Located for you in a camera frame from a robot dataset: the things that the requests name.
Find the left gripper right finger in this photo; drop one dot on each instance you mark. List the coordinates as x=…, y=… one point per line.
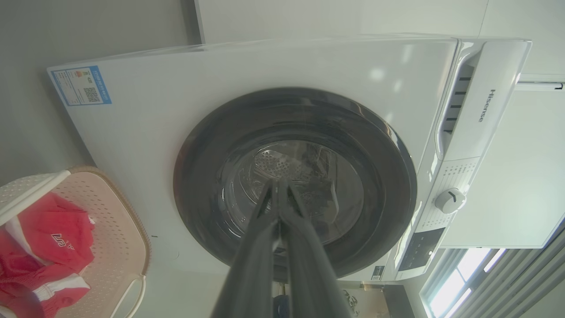
x=309, y=265

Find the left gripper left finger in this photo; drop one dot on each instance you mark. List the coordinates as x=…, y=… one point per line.
x=256, y=274

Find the beige perforated plastic laundry basket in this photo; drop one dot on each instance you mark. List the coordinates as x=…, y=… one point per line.
x=114, y=229

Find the dark round washer door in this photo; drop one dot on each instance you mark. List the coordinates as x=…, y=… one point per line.
x=362, y=168

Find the black washer control display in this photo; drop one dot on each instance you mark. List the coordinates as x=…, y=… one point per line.
x=419, y=249

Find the bright window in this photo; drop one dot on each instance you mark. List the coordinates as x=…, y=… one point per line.
x=454, y=282

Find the white washer dial knob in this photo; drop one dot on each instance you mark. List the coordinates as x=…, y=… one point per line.
x=450, y=201

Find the white front-load washing machine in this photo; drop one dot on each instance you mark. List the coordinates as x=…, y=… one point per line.
x=176, y=101

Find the red garment with white stripes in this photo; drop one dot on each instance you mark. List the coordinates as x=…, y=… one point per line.
x=48, y=247

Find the grey slatted blind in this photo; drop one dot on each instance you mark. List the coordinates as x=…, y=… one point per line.
x=521, y=278

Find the white washer detergent drawer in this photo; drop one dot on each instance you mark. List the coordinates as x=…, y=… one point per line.
x=490, y=101

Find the blue energy label sticker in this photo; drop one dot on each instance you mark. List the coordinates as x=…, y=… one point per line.
x=81, y=85

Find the white rod with black tip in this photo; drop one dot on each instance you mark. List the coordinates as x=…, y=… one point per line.
x=540, y=86

